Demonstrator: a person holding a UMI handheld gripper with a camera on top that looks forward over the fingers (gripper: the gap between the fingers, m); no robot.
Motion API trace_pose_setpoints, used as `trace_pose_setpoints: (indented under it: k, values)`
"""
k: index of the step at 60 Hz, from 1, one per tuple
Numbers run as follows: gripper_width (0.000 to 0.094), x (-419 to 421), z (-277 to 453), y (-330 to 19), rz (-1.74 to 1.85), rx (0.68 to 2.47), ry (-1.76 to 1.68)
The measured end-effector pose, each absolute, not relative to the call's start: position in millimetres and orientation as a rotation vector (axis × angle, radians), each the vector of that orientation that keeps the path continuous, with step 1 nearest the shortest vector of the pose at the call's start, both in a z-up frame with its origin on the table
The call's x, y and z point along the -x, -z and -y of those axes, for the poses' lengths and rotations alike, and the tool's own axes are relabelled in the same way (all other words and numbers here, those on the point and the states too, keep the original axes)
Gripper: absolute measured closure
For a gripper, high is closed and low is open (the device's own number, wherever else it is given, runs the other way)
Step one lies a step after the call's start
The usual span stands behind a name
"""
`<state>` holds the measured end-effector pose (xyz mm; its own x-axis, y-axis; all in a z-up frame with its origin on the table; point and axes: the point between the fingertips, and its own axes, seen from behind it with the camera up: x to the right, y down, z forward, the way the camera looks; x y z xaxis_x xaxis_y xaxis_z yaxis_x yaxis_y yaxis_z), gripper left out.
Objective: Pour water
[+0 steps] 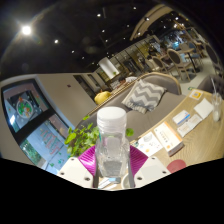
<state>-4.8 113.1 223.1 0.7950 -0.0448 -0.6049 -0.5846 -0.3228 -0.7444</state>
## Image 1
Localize group of dining chairs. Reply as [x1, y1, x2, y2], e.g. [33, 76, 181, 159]
[146, 28, 224, 81]

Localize white paper sheet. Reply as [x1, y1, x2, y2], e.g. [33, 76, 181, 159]
[176, 114, 203, 138]

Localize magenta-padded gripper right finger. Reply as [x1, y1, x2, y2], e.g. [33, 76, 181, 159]
[128, 145, 172, 189]

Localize group of ceiling lights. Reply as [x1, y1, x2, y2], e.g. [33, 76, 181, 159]
[19, 4, 181, 54]

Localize grey curved sofa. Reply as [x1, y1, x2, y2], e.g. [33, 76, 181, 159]
[75, 71, 188, 141]

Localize white paper napkin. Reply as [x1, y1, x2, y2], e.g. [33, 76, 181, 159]
[193, 97, 214, 120]

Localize decorated window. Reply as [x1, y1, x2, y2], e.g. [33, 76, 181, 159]
[1, 78, 73, 174]

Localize printed white leaflet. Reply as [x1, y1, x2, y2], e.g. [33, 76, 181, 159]
[136, 131, 164, 157]

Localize white round column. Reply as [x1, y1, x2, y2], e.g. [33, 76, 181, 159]
[98, 57, 120, 80]

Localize yellow square card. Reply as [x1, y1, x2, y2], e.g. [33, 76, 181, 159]
[188, 89, 204, 101]

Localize grey white chevron cushion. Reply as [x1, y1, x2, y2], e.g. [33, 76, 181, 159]
[121, 79, 167, 114]

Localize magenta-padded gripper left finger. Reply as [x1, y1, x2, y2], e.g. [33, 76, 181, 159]
[57, 145, 98, 189]

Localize green potted plant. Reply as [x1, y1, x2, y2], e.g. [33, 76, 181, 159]
[64, 114, 135, 158]

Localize clear plastic bottle white cap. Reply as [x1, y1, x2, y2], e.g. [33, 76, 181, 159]
[94, 106, 132, 189]

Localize person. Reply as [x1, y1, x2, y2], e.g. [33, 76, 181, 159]
[93, 90, 113, 105]
[116, 75, 138, 89]

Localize white rectangular box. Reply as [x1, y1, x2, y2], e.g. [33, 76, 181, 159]
[172, 109, 192, 126]

